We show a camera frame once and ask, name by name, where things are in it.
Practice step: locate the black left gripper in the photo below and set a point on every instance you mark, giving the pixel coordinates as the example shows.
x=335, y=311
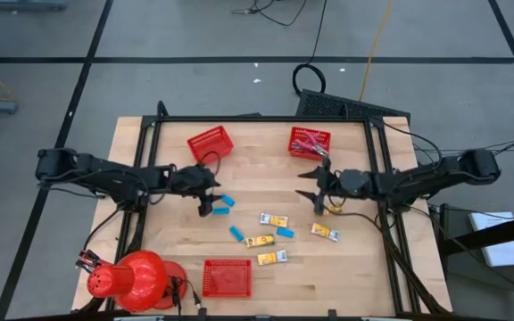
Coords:
x=192, y=178

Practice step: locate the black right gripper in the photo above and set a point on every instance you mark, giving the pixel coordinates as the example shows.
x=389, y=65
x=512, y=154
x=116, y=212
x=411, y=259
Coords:
x=353, y=183

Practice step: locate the blue eraser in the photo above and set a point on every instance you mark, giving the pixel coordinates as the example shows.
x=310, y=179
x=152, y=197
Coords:
x=221, y=211
x=236, y=233
x=285, y=232
x=228, y=200

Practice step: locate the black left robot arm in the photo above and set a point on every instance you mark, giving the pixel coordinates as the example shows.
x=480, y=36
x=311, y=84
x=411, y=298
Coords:
x=105, y=174

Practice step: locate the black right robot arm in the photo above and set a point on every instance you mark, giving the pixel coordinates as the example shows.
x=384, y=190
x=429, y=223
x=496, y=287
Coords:
x=417, y=178

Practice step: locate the yellow candy packet far right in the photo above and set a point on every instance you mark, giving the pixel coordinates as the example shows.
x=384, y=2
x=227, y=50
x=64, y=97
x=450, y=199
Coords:
x=335, y=209

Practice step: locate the yellow candy packet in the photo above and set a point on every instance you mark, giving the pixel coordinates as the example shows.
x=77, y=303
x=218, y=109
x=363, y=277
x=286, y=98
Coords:
x=260, y=241
x=335, y=209
x=325, y=232
x=272, y=257
x=274, y=220

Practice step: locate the red plastic basket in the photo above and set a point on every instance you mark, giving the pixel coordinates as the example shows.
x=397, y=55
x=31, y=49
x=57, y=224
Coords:
x=324, y=135
x=227, y=278
x=210, y=145

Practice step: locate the yellow candy packet top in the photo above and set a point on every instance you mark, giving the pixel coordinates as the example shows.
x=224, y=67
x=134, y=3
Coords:
x=274, y=220

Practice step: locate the yellow candy packet centre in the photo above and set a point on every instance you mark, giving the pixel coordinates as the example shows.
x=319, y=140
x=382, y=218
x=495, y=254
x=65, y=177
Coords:
x=260, y=241

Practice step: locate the black mesh computer case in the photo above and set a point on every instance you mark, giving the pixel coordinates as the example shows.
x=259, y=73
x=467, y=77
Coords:
x=328, y=104

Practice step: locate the yellow candy packet bottom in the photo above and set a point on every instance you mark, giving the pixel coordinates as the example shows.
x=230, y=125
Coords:
x=272, y=257

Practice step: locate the red desk lamp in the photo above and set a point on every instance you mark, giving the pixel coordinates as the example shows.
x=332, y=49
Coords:
x=127, y=278

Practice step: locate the red and black clamp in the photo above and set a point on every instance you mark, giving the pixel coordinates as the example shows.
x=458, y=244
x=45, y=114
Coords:
x=88, y=260

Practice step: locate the white paper booklet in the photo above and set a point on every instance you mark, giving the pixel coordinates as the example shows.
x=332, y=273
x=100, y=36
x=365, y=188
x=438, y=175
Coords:
x=507, y=254

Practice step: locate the black aluminium table frame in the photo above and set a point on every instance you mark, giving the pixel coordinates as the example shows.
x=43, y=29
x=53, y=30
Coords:
x=261, y=119

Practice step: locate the black desk frame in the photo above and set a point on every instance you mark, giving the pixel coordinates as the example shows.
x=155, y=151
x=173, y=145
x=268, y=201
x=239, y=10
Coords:
x=484, y=236

